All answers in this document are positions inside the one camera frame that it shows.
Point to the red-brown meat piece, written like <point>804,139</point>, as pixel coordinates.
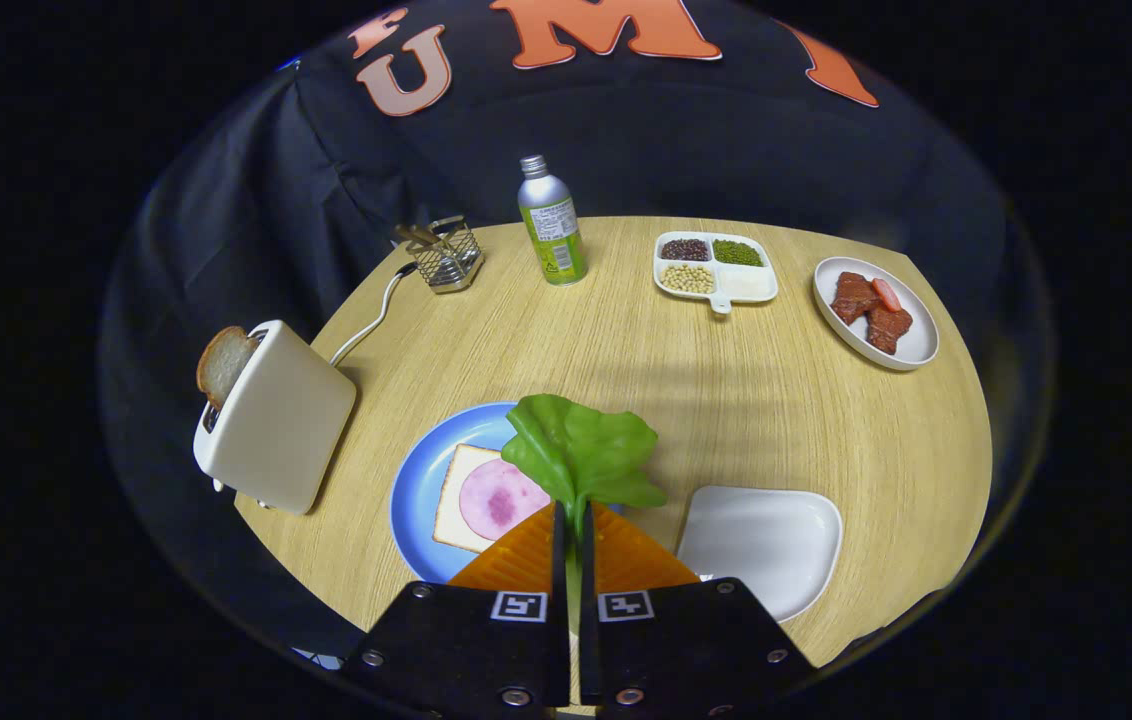
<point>888,330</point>
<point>853,298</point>

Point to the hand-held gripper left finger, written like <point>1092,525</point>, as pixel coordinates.
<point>466,650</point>

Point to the white divided dish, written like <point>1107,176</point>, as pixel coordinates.
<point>746,285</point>

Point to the pink ham slice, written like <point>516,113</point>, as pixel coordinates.
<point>496,500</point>

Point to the pile of green beans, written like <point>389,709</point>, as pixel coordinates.
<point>737,253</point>

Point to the white bread slice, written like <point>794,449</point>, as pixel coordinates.
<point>451,500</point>

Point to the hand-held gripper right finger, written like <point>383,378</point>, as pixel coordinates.
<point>686,650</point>

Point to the green lettuce leaf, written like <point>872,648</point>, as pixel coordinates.
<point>581,445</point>

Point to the silver bottle green label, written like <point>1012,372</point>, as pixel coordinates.
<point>551,225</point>

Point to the pink sausage slice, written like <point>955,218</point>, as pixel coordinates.
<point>887,294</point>

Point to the black backdrop cloth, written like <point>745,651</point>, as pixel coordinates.
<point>726,150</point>

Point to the blue round plate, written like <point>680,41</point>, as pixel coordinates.
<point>416,490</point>

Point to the pile of dark red beans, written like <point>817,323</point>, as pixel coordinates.
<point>685,250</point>

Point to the white round plate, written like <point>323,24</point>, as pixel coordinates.
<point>911,340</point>

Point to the pile of yellow soybeans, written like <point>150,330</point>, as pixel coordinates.
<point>687,278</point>

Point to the toasted bread slice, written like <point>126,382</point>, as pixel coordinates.
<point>223,365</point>

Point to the white toaster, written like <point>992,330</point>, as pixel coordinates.
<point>281,420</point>

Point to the brown wooden utensil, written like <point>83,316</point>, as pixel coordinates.
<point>416,235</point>

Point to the white square plate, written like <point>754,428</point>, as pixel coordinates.
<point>761,545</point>

